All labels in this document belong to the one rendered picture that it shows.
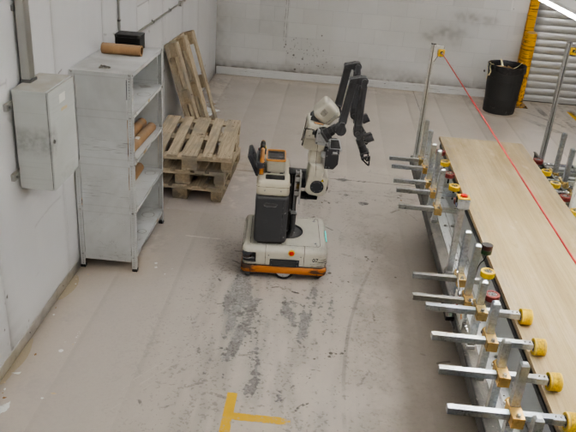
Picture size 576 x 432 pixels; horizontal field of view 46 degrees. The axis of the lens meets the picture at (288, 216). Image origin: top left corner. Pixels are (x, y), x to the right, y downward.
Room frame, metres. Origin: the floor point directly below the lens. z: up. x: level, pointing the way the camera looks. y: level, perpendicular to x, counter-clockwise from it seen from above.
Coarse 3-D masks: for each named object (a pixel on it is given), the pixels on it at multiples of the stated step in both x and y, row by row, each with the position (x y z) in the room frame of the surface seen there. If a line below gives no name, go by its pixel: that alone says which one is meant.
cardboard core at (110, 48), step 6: (102, 42) 5.14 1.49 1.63; (102, 48) 5.10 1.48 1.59; (108, 48) 5.10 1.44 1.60; (114, 48) 5.10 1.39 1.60; (120, 48) 5.10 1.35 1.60; (126, 48) 5.10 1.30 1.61; (132, 48) 5.10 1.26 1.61; (138, 48) 5.10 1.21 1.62; (120, 54) 5.11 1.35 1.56; (126, 54) 5.10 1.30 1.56; (132, 54) 5.10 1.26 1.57; (138, 54) 5.09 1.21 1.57
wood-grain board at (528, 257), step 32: (480, 160) 5.23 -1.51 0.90; (512, 160) 5.29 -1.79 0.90; (480, 192) 4.56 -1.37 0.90; (512, 192) 4.60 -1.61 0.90; (544, 192) 4.65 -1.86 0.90; (480, 224) 4.02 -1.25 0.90; (512, 224) 4.05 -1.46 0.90; (544, 224) 4.10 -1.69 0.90; (512, 256) 3.59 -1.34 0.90; (544, 256) 3.63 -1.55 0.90; (512, 288) 3.22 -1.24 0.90; (544, 288) 3.25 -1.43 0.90; (512, 320) 2.94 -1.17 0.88; (544, 320) 2.93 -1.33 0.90
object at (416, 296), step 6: (414, 294) 3.14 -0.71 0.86; (420, 294) 3.15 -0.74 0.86; (426, 294) 3.15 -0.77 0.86; (432, 294) 3.16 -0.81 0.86; (420, 300) 3.14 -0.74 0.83; (426, 300) 3.13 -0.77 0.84; (432, 300) 3.13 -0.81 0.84; (438, 300) 3.13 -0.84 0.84; (444, 300) 3.13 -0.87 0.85; (450, 300) 3.13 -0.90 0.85; (456, 300) 3.13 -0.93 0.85; (462, 300) 3.13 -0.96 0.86; (486, 306) 3.12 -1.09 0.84
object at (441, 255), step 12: (420, 204) 4.86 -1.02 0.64; (432, 228) 4.31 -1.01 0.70; (432, 240) 4.16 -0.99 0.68; (444, 240) 4.14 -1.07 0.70; (432, 252) 4.09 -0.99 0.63; (444, 252) 3.96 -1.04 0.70; (444, 264) 3.80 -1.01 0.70; (444, 288) 3.55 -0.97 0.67; (456, 324) 3.13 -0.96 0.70; (468, 324) 3.14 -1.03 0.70; (468, 348) 2.91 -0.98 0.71; (468, 360) 2.82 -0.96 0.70; (468, 384) 2.68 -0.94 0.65; (480, 384) 2.63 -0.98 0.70; (480, 396) 2.54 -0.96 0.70; (480, 420) 2.40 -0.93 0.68; (492, 420) 2.39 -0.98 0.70
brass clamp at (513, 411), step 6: (504, 402) 2.21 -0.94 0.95; (504, 408) 2.20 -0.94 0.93; (510, 408) 2.15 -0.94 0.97; (516, 408) 2.16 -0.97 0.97; (510, 414) 2.13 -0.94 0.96; (516, 414) 2.12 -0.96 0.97; (522, 414) 2.12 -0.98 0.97; (510, 420) 2.11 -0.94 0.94; (516, 420) 2.09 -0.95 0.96; (522, 420) 2.09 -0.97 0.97; (510, 426) 2.10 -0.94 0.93; (516, 426) 2.09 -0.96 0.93; (522, 426) 2.09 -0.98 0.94
